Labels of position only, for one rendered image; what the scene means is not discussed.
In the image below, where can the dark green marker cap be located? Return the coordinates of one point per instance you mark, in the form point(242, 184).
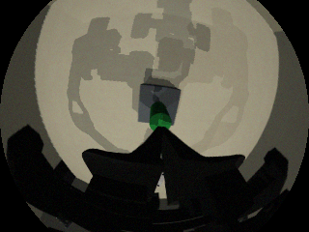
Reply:
point(159, 116)

